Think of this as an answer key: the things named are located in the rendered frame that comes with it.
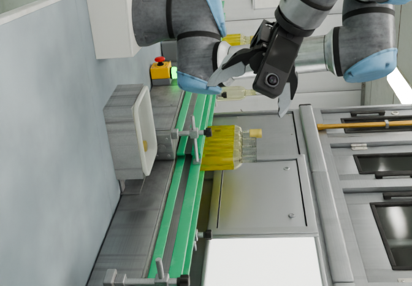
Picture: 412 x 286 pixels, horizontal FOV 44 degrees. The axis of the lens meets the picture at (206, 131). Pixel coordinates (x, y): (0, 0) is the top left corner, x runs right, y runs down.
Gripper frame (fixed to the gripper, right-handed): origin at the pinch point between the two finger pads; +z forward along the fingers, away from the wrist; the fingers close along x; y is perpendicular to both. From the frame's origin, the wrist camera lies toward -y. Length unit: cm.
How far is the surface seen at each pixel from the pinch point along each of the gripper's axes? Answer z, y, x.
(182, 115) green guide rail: 61, 53, 2
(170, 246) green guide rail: 51, -3, -4
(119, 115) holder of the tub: 40, 23, 21
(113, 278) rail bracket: 35.4, -23.1, 9.0
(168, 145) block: 59, 36, 3
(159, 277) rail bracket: 30.8, -21.8, 0.9
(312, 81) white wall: 383, 552, -221
